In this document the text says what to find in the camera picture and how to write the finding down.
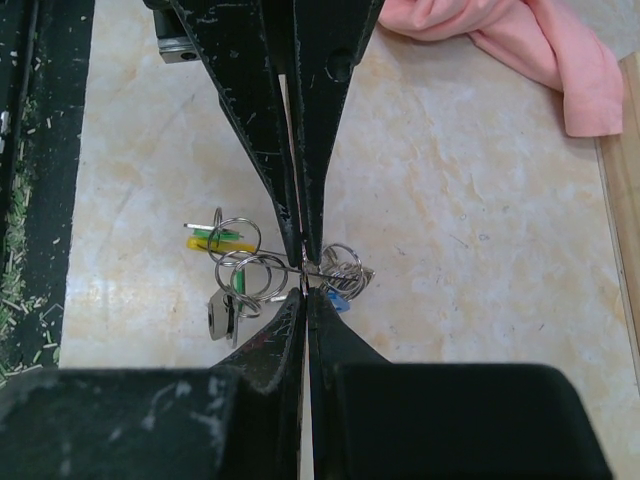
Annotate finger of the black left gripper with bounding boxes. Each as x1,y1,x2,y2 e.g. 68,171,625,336
291,0,383,265

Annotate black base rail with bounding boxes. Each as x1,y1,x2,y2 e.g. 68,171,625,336
1,1,95,385

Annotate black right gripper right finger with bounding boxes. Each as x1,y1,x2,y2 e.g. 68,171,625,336
307,288,400,479

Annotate black tagged key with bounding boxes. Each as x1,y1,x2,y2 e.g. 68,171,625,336
207,289,240,348

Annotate green tagged key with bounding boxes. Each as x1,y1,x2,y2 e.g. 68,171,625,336
231,268,246,313
183,223,243,242

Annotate large keyring with small rings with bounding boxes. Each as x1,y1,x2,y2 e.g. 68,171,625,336
185,208,376,318

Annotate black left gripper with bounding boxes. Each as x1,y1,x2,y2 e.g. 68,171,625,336
143,0,302,266

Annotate wooden clothes rack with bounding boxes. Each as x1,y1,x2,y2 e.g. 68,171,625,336
597,52,639,370

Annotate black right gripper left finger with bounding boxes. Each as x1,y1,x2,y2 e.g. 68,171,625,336
204,288,305,479

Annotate blue tagged key bunch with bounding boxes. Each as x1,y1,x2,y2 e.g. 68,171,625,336
327,291,350,314

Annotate pink cloth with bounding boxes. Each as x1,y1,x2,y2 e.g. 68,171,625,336
379,0,624,138

